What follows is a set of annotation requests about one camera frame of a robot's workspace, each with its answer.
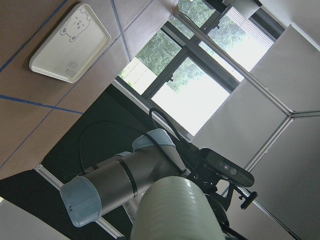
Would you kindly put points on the pale green cup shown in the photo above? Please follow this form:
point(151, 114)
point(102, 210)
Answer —
point(175, 208)

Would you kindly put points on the white bear print tray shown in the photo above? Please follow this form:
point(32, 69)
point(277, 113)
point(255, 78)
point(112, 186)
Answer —
point(72, 47)

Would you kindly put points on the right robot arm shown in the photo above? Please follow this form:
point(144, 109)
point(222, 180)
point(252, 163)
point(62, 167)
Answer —
point(121, 178)

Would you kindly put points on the window frame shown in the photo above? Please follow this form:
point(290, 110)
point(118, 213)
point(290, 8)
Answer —
point(178, 73)

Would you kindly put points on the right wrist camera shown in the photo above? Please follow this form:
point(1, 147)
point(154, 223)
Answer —
point(228, 170)

